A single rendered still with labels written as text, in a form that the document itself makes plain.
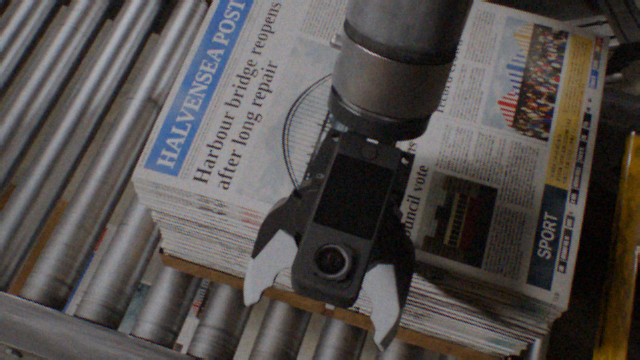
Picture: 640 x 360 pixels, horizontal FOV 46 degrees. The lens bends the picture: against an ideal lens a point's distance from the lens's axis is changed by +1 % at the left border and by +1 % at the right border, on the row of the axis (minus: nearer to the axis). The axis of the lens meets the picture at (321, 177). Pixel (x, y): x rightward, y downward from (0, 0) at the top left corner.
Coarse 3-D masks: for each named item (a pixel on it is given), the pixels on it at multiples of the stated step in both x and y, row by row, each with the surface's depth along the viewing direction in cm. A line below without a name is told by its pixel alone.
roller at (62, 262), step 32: (192, 0) 100; (192, 32) 99; (160, 64) 95; (128, 96) 94; (160, 96) 94; (128, 128) 91; (96, 160) 89; (128, 160) 90; (96, 192) 87; (64, 224) 85; (96, 224) 86; (64, 256) 83; (32, 288) 81; (64, 288) 82
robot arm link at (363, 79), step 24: (336, 48) 50; (360, 48) 46; (336, 72) 49; (360, 72) 47; (384, 72) 46; (408, 72) 46; (432, 72) 46; (360, 96) 47; (384, 96) 47; (408, 96) 47; (432, 96) 48; (408, 120) 49
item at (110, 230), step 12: (108, 228) 168; (108, 240) 167; (96, 252) 166; (156, 252) 167; (96, 264) 165; (156, 264) 166; (84, 276) 163; (144, 276) 164; (84, 288) 162; (144, 288) 163; (204, 288) 164; (72, 300) 161; (132, 300) 162; (144, 300) 162; (204, 300) 163; (72, 312) 160; (132, 312) 160; (192, 312) 161; (120, 324) 159; (132, 324) 159; (192, 324) 160; (180, 336) 159; (180, 348) 158
